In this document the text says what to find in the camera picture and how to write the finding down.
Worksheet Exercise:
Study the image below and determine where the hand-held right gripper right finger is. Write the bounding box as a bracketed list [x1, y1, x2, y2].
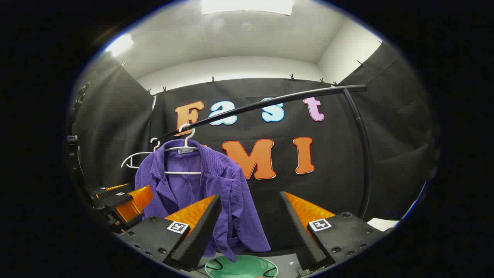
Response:
[279, 191, 388, 271]

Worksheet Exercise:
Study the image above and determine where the black stand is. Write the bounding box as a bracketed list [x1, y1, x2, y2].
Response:
[66, 81, 91, 193]

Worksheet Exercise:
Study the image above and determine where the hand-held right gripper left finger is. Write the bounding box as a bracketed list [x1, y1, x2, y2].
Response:
[116, 194, 222, 271]

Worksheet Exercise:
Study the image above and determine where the white clothes hanger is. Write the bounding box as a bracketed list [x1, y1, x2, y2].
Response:
[164, 124, 203, 175]
[121, 137, 161, 169]

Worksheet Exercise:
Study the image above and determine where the purple ribbed jacket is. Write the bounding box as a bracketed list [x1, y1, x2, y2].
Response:
[134, 140, 271, 262]

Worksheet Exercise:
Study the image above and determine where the green laundry hamper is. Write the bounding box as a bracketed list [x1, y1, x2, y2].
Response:
[205, 254, 278, 278]

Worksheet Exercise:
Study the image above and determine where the black clothes rack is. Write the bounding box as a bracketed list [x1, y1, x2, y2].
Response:
[154, 84, 372, 221]

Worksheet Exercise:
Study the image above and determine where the ceiling light panel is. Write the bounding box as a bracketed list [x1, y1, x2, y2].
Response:
[201, 0, 294, 16]
[106, 34, 134, 58]

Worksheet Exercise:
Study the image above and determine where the white sheet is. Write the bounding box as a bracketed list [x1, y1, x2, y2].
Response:
[366, 217, 400, 232]

